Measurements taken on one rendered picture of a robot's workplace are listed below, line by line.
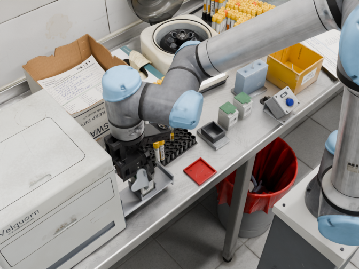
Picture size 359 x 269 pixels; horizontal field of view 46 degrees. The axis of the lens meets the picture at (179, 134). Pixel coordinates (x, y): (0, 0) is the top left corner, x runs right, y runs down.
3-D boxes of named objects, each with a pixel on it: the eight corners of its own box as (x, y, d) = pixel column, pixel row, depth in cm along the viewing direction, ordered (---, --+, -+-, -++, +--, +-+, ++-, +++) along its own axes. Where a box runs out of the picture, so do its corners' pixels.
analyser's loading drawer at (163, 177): (112, 229, 105) (109, 219, 101) (96, 212, 108) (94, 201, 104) (174, 183, 114) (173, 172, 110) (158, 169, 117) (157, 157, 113)
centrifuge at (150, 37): (178, 104, 136) (178, 76, 127) (134, 56, 153) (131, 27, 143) (237, 78, 145) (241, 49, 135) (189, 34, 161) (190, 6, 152)
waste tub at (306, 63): (293, 98, 138) (299, 74, 130) (262, 77, 145) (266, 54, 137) (318, 80, 144) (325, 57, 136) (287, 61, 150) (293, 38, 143)
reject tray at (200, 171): (199, 186, 115) (199, 184, 115) (182, 171, 119) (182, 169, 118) (217, 172, 118) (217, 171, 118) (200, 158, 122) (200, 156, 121)
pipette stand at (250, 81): (244, 103, 137) (248, 80, 129) (230, 91, 140) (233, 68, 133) (266, 91, 140) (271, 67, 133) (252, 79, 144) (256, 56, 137)
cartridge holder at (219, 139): (216, 150, 124) (217, 143, 121) (196, 133, 128) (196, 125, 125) (229, 141, 126) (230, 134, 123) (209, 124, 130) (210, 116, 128)
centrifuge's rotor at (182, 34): (174, 72, 138) (174, 55, 133) (151, 47, 147) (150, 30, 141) (213, 56, 144) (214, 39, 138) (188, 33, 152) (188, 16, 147)
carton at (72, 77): (80, 151, 123) (70, 116, 112) (32, 100, 138) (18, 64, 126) (146, 111, 134) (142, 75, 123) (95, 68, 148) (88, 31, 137)
